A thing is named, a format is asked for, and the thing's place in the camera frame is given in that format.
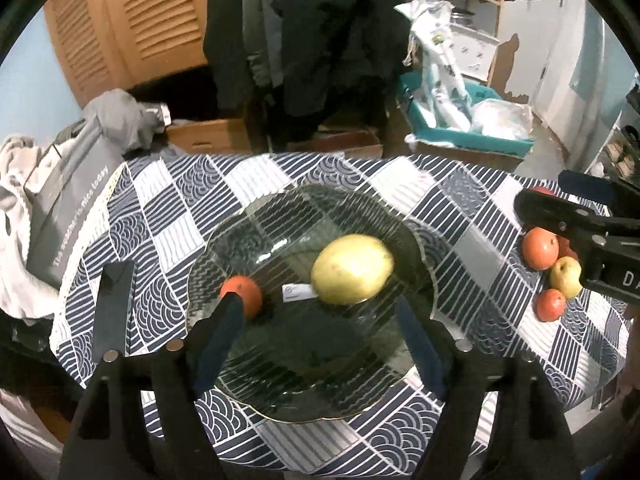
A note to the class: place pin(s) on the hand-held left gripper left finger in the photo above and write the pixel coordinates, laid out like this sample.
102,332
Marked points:
218,332

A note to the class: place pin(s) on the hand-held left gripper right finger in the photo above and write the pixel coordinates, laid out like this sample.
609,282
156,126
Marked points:
421,347

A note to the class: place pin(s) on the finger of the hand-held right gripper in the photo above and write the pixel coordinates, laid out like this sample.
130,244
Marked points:
550,210
585,187

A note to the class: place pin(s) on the large orange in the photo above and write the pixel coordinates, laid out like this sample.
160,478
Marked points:
539,249

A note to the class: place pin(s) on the yellow green apple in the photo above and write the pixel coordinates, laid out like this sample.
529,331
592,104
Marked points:
566,277

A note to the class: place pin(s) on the small orange tangerine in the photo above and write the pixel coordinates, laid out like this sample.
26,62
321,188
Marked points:
246,291

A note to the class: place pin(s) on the small red orange fruit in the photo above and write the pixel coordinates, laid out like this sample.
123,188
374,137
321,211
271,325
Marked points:
550,306

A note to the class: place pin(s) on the ribbed glass plate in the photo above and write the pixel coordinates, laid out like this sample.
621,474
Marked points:
310,360

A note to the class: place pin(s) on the yellow lemon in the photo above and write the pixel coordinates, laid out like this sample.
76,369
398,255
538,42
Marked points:
350,270

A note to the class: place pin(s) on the person's right hand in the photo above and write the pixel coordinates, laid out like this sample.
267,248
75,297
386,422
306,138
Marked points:
632,360

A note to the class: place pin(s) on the shoe rack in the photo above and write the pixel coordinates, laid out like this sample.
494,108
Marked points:
620,150

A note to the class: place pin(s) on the teal plastic bin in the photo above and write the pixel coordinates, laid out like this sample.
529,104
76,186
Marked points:
495,142

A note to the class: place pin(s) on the white paper sticker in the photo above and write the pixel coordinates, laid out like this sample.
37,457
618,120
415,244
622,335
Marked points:
298,293

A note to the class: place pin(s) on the clear plastic bag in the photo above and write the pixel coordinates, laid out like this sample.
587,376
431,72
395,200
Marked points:
502,117

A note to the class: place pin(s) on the navy white patterned tablecloth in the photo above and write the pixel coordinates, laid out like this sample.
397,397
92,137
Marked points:
165,200

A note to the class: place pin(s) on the white box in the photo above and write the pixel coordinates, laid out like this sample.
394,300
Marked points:
475,52

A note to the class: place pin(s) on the white printed plastic bag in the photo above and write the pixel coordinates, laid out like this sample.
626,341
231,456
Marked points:
442,55

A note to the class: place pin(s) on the wooden shelf rack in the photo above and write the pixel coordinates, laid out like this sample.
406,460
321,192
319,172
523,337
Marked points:
495,20

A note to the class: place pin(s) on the small cardboard box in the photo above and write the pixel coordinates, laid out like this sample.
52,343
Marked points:
210,136

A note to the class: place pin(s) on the grey paper shopping bag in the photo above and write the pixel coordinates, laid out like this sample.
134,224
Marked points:
65,200

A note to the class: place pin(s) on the metal pot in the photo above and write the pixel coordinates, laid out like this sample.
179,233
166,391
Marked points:
461,17

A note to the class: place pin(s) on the open flat cardboard box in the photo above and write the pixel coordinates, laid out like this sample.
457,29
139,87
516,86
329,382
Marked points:
345,141

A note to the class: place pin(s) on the white cloth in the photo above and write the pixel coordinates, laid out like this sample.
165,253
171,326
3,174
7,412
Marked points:
15,220

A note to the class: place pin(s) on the grey garment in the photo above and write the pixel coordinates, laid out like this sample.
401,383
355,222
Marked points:
120,115

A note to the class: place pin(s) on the long black hanging coat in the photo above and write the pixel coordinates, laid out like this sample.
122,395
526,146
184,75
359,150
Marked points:
340,35

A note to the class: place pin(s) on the black hanging jacket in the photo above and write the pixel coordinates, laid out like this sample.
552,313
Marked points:
225,35

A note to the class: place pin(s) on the grey hanging jacket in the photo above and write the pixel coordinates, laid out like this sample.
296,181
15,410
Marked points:
262,25

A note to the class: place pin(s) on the wooden louvered cabinet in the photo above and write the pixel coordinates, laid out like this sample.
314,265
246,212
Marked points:
125,20

